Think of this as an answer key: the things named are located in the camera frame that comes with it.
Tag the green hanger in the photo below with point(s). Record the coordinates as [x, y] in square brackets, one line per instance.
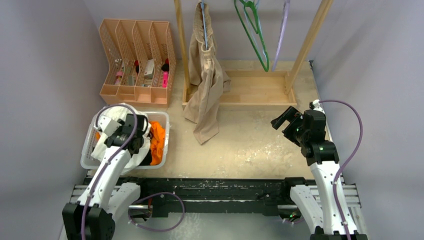
[257, 42]

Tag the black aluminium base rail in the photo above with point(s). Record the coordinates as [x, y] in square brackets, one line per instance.
[269, 197]

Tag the lilac plastic hanger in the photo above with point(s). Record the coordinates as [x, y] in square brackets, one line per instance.
[284, 20]

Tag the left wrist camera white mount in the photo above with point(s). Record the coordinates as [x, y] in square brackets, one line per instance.
[107, 125]

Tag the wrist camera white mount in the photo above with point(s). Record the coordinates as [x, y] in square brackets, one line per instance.
[107, 125]
[316, 106]

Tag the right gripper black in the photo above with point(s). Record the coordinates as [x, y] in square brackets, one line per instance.
[289, 115]

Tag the black shorts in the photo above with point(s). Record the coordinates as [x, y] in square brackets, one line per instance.
[148, 159]

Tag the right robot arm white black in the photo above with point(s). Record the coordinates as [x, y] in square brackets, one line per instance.
[330, 218]

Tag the beige shorts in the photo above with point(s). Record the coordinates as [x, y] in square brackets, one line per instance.
[207, 74]

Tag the orange shorts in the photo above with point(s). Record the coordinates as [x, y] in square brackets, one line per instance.
[157, 142]

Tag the light blue hanger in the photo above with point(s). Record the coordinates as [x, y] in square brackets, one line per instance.
[250, 10]

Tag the white shorts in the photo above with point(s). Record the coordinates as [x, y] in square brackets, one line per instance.
[116, 112]

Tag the wooden clothes rack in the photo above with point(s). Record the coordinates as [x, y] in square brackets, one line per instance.
[254, 89]

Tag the white small box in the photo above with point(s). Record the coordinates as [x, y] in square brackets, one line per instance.
[149, 69]

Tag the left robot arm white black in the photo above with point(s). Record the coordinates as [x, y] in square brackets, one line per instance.
[93, 216]

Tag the peach plastic file organizer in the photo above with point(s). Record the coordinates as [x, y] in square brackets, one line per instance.
[128, 45]

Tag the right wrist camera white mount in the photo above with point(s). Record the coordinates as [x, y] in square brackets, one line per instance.
[316, 106]

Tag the pink marker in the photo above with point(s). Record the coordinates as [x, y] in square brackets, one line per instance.
[165, 78]

